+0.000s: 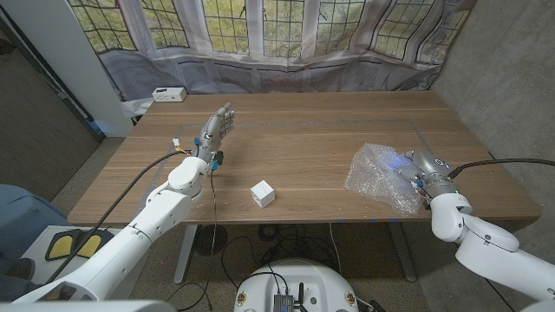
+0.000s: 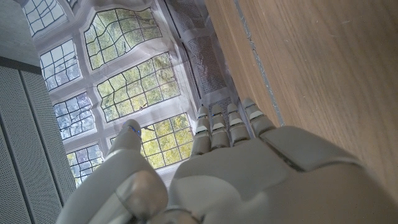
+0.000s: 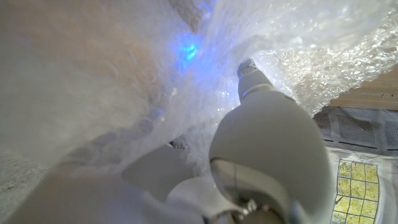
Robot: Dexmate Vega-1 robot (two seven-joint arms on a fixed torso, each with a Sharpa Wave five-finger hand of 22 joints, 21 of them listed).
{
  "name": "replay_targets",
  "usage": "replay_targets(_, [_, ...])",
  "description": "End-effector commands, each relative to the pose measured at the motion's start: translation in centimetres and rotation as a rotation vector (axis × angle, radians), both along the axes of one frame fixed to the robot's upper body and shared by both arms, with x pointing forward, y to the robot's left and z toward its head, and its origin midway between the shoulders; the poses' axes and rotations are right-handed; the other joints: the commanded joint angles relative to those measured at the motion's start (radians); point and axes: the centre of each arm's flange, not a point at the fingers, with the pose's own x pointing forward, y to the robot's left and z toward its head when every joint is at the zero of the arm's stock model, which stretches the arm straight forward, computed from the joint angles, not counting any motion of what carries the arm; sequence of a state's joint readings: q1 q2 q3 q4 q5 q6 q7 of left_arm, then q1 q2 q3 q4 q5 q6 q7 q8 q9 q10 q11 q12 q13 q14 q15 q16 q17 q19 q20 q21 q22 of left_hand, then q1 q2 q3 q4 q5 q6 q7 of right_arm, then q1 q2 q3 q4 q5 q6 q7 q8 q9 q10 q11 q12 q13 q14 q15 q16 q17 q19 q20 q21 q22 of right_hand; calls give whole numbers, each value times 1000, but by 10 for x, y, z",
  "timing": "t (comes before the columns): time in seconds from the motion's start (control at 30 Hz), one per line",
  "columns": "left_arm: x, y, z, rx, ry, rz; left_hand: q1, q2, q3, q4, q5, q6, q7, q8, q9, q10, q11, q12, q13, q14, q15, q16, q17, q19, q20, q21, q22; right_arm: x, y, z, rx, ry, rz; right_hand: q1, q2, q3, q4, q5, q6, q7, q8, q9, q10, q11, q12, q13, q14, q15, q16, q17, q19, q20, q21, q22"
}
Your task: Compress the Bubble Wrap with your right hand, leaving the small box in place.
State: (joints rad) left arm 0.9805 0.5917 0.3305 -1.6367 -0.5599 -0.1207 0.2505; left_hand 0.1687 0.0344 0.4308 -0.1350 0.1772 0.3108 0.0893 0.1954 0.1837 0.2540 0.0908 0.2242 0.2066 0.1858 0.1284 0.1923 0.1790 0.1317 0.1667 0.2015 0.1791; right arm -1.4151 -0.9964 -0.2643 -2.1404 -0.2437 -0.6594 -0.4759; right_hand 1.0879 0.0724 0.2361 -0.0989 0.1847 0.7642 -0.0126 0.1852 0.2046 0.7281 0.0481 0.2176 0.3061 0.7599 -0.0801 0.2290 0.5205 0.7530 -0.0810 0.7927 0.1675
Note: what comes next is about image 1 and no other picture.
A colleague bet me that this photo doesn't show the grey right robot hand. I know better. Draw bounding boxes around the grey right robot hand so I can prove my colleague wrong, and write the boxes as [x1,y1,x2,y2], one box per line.
[392,149,459,198]

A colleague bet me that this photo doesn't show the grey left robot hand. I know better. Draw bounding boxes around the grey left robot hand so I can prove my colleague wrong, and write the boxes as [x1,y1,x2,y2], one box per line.
[193,101,236,162]

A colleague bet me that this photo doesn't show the clear bubble wrap sheet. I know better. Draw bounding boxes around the clear bubble wrap sheet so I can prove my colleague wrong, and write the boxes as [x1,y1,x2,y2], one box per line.
[343,142,424,216]

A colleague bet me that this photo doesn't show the white power outlet box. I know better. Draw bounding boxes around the white power outlet box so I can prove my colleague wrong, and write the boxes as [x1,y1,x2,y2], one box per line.
[151,87,187,103]

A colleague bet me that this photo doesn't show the small white box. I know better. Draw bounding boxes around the small white box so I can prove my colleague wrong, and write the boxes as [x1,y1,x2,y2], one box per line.
[250,179,277,209]

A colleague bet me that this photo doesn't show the white table leg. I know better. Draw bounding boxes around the white table leg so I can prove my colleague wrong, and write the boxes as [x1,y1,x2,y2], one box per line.
[387,221,418,283]
[173,224,199,285]

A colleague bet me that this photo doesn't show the printed window backdrop cloth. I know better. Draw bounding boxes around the printed window backdrop cloth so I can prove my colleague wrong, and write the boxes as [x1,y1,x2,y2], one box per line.
[67,0,478,103]

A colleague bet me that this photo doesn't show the round black floor object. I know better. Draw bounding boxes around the round black floor object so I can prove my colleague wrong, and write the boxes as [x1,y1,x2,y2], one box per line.
[193,224,229,257]

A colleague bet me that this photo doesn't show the white robot torso base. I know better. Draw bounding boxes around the white robot torso base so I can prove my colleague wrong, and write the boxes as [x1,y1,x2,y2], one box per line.
[233,258,360,312]

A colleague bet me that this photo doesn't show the yellow foot pedal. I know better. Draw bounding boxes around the yellow foot pedal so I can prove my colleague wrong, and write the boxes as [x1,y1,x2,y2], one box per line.
[44,229,75,262]
[73,229,109,257]

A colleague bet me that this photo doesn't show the grey electronics module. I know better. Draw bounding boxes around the grey electronics module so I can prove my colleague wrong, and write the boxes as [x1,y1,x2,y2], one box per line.
[272,293,295,312]

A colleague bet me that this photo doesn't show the person leg in blue jeans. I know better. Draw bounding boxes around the person leg in blue jeans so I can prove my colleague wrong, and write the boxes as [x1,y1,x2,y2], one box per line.
[0,184,73,300]

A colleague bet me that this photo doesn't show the white pedal platform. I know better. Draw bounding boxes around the white pedal platform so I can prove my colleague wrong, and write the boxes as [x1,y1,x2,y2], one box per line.
[19,224,151,300]

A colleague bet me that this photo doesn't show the dark shoe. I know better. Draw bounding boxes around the dark shoe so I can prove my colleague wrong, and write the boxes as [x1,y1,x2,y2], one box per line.
[6,258,36,281]

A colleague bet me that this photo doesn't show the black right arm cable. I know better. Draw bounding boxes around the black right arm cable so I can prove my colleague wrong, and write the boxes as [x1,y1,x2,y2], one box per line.
[447,158,555,179]

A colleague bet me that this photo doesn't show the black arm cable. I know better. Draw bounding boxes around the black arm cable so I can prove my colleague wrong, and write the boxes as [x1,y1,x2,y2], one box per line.
[447,158,555,179]
[45,149,187,285]

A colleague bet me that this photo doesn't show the thin black hanging cable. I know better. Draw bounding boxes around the thin black hanging cable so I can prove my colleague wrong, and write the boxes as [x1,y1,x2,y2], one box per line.
[166,168,219,311]

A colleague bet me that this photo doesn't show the black floor cable bundle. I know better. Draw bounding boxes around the black floor cable bundle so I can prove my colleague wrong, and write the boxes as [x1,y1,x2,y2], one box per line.
[220,223,330,289]

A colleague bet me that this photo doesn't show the white floor cable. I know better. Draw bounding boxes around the white floor cable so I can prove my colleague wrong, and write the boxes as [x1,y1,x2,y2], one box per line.
[328,223,343,276]

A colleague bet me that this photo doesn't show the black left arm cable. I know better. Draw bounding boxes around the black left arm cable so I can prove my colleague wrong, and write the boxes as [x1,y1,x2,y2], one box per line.
[45,149,187,285]

